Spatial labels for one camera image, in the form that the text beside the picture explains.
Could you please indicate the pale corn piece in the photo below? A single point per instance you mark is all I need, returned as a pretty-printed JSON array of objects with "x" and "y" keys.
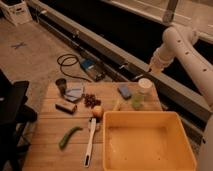
[{"x": 117, "y": 106}]

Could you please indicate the bunch of dark grapes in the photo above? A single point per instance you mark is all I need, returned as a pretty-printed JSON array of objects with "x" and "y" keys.
[{"x": 90, "y": 100}]

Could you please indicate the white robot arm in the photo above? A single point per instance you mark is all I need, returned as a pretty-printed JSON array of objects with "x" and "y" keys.
[{"x": 178, "y": 43}]

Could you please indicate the dark rectangular block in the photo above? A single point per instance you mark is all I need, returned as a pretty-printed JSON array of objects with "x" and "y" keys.
[{"x": 69, "y": 109}]

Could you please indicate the yellow onion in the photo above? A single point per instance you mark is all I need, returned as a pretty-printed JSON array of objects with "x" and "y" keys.
[{"x": 98, "y": 112}]

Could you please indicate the black chair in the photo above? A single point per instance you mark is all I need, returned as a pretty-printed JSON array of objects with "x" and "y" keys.
[{"x": 14, "y": 115}]

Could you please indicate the blue power box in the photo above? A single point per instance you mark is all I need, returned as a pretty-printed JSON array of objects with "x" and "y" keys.
[{"x": 92, "y": 70}]

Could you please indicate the white handled peeler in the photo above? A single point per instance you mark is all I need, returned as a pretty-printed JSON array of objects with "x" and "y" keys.
[{"x": 90, "y": 143}]

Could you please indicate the yellow plastic bin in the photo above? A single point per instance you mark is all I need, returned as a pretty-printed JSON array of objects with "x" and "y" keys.
[{"x": 145, "y": 141}]

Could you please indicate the white paper cup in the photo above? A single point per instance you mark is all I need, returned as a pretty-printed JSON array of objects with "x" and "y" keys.
[{"x": 145, "y": 85}]

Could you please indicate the dark metal cup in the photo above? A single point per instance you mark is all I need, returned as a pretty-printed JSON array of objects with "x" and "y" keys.
[{"x": 61, "y": 83}]

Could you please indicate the blue sponge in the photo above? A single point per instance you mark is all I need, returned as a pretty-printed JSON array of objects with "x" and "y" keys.
[{"x": 124, "y": 91}]

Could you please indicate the white storage crate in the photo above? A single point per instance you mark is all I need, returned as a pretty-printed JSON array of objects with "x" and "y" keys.
[{"x": 17, "y": 14}]

